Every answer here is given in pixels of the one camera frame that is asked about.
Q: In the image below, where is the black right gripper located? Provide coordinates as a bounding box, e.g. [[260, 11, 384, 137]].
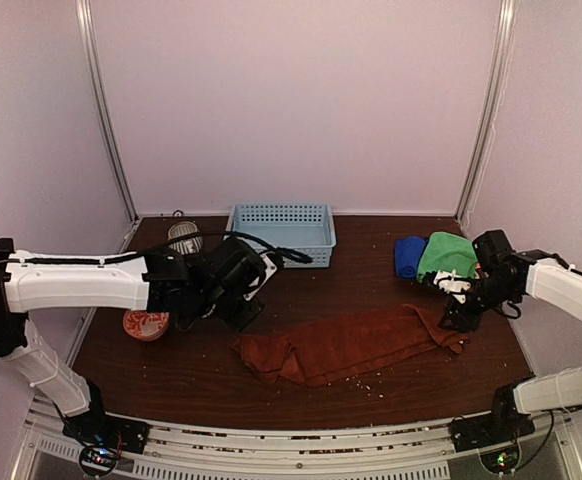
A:
[[438, 274, 517, 333]]

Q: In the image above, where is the rust brown towel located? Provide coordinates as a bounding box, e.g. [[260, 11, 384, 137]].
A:
[[231, 304, 468, 388]]

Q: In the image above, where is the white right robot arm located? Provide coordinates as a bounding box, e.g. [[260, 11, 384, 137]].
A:
[[431, 230, 582, 442]]

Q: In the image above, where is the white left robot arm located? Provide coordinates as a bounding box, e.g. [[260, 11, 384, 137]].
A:
[[0, 237, 279, 444]]

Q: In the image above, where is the green towel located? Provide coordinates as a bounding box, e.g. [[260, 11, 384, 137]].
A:
[[416, 232, 478, 283]]

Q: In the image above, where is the blue towel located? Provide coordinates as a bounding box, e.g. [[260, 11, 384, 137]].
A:
[[394, 236, 427, 279]]

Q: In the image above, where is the striped ceramic cup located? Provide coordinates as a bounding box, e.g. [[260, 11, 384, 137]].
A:
[[168, 221, 203, 255]]

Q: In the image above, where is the orange patterned bowl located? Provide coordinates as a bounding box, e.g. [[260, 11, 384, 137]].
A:
[[122, 310, 170, 342]]

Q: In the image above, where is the light blue perforated basket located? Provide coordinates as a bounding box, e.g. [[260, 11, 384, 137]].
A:
[[226, 202, 337, 269]]

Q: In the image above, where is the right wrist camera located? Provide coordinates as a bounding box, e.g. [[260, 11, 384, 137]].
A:
[[423, 270, 472, 304]]

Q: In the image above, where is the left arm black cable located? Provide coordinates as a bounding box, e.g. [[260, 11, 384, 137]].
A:
[[0, 230, 313, 281]]

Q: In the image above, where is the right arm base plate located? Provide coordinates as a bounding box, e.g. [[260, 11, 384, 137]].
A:
[[449, 412, 535, 453]]

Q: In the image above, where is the aluminium front rail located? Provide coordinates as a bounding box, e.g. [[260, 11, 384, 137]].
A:
[[20, 399, 572, 480]]

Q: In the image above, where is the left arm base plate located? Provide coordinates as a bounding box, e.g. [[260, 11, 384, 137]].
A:
[[62, 414, 150, 454]]

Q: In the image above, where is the right aluminium corner post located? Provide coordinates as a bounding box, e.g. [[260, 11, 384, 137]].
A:
[[455, 0, 518, 229]]

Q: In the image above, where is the aluminium corner post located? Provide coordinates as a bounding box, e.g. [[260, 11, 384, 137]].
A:
[[74, 0, 138, 224], [455, 0, 518, 229]]

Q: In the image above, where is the left aluminium corner post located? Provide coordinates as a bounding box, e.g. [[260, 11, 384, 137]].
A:
[[74, 0, 138, 224]]

